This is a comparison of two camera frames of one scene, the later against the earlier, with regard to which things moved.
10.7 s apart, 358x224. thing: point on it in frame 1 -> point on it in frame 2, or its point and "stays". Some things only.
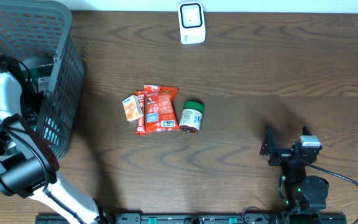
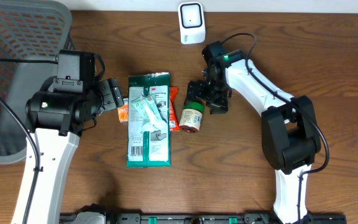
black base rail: [191, 218] stays
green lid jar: [191, 116] stays
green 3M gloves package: [40, 76] -> [148, 141]
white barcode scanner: [192, 30] stays
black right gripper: [282, 154] -> [220, 104]
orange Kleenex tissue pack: [133, 107] -> [123, 111]
